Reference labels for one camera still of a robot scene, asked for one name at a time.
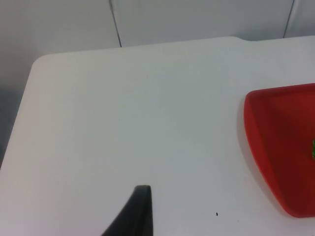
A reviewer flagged red tray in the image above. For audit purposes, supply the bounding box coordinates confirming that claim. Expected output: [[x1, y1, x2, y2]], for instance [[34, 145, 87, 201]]
[[243, 83, 315, 219]]

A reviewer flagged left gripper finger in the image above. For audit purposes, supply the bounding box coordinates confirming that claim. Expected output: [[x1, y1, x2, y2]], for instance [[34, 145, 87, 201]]
[[100, 184, 154, 236]]

